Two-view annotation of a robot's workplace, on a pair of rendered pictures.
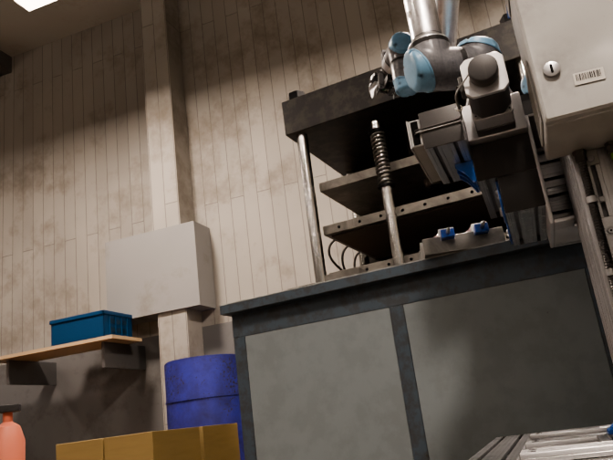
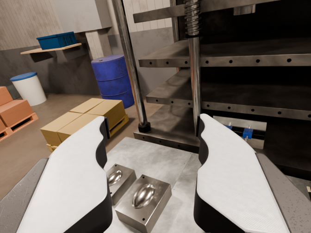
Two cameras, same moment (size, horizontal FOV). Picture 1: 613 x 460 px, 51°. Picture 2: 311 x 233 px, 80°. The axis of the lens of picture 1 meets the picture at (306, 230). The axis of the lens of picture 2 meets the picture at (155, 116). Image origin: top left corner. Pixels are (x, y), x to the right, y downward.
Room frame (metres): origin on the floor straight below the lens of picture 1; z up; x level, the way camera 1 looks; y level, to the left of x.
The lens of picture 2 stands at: (2.02, -0.36, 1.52)
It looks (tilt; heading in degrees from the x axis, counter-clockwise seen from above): 28 degrees down; 11
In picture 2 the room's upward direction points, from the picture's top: 10 degrees counter-clockwise
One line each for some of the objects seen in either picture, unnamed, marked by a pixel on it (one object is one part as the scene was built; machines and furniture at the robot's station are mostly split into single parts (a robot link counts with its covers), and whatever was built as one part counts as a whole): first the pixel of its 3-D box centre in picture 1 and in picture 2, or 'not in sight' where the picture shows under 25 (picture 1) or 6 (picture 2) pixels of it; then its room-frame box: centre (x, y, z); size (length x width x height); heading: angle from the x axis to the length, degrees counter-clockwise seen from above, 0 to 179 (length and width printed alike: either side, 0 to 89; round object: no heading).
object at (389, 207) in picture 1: (396, 244); (196, 92); (3.01, -0.42, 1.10); 0.05 x 0.05 x 1.30
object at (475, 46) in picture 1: (478, 66); not in sight; (1.58, -0.53, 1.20); 0.13 x 0.12 x 0.14; 97
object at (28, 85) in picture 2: not in sight; (30, 89); (6.11, 3.49, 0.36); 0.59 x 0.59 x 0.72
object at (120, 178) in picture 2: not in sight; (115, 182); (2.63, 0.02, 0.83); 0.17 x 0.13 x 0.06; 155
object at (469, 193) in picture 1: (444, 221); (243, 45); (3.30, -0.74, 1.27); 1.10 x 0.74 x 0.05; 65
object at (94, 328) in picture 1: (92, 330); (57, 40); (5.72, 2.03, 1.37); 0.58 x 0.43 x 0.23; 71
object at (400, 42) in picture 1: (399, 50); not in sight; (1.83, -0.37, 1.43); 0.11 x 0.08 x 0.09; 7
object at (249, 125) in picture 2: not in sight; (244, 111); (3.16, -0.73, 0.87); 0.50 x 0.27 x 0.17; 155
